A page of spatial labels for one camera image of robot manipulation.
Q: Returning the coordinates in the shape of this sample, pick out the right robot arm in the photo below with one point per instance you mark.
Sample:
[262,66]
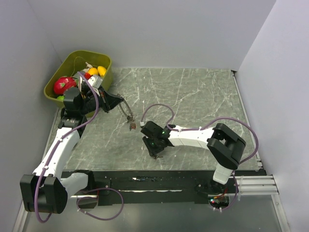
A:
[224,144]

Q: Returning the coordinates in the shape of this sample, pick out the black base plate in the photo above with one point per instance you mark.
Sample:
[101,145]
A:
[127,187]

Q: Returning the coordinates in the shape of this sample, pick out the yellow lemon toy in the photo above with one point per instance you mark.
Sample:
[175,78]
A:
[93,71]
[101,71]

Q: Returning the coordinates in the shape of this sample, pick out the yellow lemon toy back right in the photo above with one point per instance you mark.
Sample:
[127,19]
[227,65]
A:
[101,71]

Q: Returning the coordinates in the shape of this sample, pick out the yellow lemon toy back left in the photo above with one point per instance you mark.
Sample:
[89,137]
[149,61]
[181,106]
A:
[93,71]

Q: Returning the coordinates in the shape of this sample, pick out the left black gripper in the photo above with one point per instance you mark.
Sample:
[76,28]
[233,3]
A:
[108,101]

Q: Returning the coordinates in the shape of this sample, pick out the metal disc keyring organizer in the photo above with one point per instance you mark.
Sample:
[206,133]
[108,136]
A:
[128,113]

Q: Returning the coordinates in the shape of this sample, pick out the aluminium rail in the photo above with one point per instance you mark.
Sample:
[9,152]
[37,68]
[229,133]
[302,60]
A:
[247,183]

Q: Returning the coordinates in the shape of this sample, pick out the green lime toy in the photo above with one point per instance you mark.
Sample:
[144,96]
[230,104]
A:
[60,98]

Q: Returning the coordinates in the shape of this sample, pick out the olive green plastic bin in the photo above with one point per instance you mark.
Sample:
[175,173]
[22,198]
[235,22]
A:
[77,61]

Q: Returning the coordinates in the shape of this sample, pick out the red key tag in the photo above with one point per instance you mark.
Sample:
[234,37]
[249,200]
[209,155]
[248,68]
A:
[132,126]

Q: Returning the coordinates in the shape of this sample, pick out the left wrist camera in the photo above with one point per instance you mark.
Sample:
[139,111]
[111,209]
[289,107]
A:
[95,81]

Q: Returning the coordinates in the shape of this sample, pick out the grey spray bottle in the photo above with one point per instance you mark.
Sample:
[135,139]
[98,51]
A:
[85,71]

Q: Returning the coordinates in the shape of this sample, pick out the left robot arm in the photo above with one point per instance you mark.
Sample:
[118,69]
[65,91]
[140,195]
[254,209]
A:
[44,191]

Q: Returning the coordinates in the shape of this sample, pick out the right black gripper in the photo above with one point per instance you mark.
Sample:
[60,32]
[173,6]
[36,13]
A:
[152,151]

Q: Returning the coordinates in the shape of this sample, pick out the red dragon fruit toy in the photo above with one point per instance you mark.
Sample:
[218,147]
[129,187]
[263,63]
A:
[62,84]

